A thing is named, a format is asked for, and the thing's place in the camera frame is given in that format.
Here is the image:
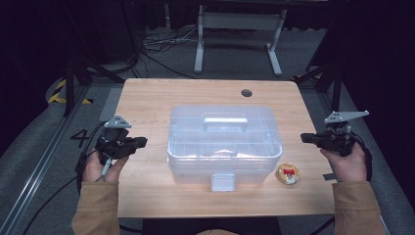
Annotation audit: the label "yellow black hazard tape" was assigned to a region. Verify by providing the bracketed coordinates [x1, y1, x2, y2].
[47, 78, 94, 106]

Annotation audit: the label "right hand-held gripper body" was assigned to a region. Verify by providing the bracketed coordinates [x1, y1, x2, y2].
[313, 110, 371, 158]

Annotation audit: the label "white metal stand frame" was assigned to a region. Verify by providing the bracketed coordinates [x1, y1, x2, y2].
[194, 4, 289, 77]

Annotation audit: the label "black tripod stand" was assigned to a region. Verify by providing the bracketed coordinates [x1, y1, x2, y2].
[63, 55, 127, 118]
[291, 61, 345, 114]

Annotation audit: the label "aluminium floor rail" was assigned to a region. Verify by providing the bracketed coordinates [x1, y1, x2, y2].
[0, 92, 86, 235]

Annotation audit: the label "grey cable plug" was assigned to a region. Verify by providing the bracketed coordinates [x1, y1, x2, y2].
[96, 157, 114, 183]

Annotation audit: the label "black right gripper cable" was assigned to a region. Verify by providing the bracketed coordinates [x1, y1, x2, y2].
[346, 128, 374, 183]

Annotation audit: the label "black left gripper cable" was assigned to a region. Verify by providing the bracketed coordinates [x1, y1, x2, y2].
[22, 121, 109, 235]

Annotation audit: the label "clear plastic storage box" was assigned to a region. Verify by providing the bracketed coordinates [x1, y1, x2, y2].
[166, 104, 284, 193]

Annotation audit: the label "bundle of floor cables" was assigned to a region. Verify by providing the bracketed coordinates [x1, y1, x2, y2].
[140, 25, 201, 80]

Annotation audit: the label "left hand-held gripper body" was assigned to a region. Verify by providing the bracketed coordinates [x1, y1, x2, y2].
[95, 114, 139, 165]

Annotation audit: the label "person's left hand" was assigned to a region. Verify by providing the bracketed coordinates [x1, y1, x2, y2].
[81, 148, 130, 184]

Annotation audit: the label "person's dark pants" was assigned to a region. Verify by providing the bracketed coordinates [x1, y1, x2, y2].
[142, 216, 282, 235]

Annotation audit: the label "round yellow tin red label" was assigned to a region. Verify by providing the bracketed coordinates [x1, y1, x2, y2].
[275, 162, 301, 186]

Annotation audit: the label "person's right hand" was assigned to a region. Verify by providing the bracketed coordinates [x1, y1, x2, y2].
[319, 141, 368, 183]

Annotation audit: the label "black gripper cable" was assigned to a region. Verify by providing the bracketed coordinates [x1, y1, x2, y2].
[346, 128, 374, 183]
[22, 121, 109, 235]

